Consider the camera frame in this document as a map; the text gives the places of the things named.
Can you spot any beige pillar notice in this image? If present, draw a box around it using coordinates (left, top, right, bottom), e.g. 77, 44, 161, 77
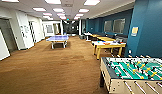
131, 26, 140, 37

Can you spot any blue ping pong table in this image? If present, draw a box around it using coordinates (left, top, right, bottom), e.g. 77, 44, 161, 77
46, 34, 70, 50

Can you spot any framed glass wall panel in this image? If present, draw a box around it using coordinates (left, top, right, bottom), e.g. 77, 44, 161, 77
45, 24, 55, 34

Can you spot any yellow wooden table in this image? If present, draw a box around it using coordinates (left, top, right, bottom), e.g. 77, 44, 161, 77
96, 35, 117, 43

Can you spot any framed interior window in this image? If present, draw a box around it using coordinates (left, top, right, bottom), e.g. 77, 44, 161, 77
112, 18, 126, 34
104, 20, 113, 33

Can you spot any grey trash bin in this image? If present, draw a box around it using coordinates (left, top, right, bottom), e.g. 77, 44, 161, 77
79, 34, 85, 40

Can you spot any green wooden foosball table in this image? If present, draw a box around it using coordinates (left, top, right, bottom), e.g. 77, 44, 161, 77
99, 55, 162, 94

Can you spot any yellow white air hockey table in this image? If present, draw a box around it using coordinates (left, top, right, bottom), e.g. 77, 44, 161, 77
92, 40, 127, 61

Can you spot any small white table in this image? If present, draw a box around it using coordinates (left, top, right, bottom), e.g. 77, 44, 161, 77
84, 32, 95, 42

